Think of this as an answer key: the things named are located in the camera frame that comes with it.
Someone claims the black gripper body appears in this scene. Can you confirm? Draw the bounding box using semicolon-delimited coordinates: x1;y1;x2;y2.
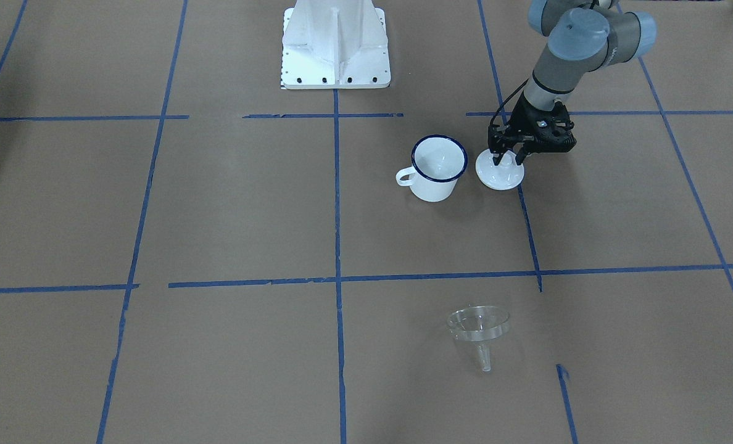
488;97;558;155

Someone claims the white round cup lid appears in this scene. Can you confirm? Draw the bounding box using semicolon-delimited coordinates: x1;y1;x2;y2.
474;149;525;191

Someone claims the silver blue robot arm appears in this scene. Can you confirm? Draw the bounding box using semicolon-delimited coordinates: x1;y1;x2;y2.
487;1;658;165

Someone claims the white enamel cup blue rim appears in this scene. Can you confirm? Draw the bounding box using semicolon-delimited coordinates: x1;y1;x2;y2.
395;134;468;202

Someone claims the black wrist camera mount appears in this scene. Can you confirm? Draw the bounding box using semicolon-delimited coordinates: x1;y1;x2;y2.
525;101;576;154

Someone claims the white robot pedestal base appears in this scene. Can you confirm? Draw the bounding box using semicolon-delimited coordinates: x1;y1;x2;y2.
280;1;392;90

